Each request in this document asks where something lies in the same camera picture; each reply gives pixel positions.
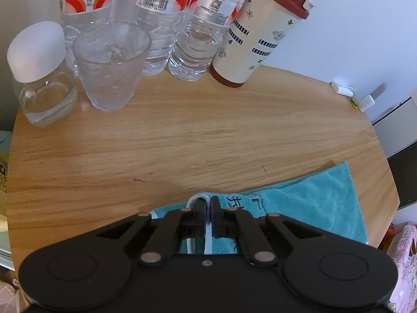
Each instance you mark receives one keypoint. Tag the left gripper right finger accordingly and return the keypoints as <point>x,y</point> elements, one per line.
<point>238,224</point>

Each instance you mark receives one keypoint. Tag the yellow-green paper bag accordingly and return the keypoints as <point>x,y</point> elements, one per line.
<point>5,144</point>

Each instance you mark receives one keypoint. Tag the water bottle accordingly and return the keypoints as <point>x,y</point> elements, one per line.
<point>162,19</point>
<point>77,16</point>

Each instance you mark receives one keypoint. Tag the middle water bottle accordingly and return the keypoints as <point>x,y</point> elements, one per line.
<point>162,19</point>

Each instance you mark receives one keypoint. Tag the pink floral fabric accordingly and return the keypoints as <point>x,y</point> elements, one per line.
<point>403,252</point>

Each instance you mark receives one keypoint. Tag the green lid yellow tin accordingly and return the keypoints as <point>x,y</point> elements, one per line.
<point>354,103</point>

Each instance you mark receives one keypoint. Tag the small white cap jar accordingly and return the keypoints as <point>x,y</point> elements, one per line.
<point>44,85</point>

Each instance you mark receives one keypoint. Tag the clear drinking glass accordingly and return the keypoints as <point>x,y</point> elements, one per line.
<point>110,58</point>

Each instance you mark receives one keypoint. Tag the leftmost water bottle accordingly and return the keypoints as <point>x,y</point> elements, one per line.
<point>77,16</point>

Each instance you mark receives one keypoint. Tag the water bottle nearest tumbler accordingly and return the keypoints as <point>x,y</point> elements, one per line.
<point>200,36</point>

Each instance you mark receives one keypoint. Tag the red lid patterned tumbler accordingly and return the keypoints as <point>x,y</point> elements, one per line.
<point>254,34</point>

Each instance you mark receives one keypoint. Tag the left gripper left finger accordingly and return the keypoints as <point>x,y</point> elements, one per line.
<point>177,225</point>

